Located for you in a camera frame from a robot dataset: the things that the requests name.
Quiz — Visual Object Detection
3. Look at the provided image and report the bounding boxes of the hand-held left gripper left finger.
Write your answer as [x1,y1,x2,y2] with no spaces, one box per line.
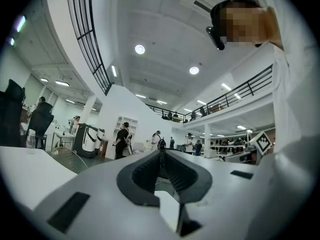
[32,150,181,240]

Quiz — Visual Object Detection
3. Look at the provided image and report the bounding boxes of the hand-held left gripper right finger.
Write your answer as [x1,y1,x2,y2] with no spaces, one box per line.
[163,150,260,240]

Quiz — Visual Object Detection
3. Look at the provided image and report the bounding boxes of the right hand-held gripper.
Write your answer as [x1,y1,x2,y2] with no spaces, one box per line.
[224,131,273,165]

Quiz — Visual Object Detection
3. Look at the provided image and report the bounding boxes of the white shoe shelf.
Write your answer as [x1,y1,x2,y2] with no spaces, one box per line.
[210,136,252,158]

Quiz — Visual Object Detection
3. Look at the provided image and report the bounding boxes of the row of dark shoes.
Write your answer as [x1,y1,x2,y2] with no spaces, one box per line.
[214,138,247,148]

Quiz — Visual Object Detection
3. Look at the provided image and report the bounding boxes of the dark white wheeled machine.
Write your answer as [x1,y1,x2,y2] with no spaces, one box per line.
[73,123,98,159]
[95,127,106,151]

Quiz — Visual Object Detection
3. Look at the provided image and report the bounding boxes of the black mezzanine railing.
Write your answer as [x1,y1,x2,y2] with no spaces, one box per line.
[144,63,274,124]

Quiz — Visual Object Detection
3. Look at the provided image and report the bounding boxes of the white side table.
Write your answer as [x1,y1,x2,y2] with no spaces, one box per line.
[51,130,76,150]

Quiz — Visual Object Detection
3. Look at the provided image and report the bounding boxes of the white bookcase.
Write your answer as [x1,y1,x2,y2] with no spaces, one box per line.
[115,115,139,146]

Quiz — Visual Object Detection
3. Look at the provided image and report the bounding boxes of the clear plastic bottle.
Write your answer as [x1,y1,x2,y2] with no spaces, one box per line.
[25,128,37,150]

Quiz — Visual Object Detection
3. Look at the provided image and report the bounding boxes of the ceiling tube lights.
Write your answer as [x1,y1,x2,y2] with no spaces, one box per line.
[8,15,248,139]

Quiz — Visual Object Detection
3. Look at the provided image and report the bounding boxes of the black curved railing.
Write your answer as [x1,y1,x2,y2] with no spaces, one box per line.
[66,0,112,96]

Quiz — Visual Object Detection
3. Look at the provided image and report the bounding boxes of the wire basket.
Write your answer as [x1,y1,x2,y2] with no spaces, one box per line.
[51,146,89,174]

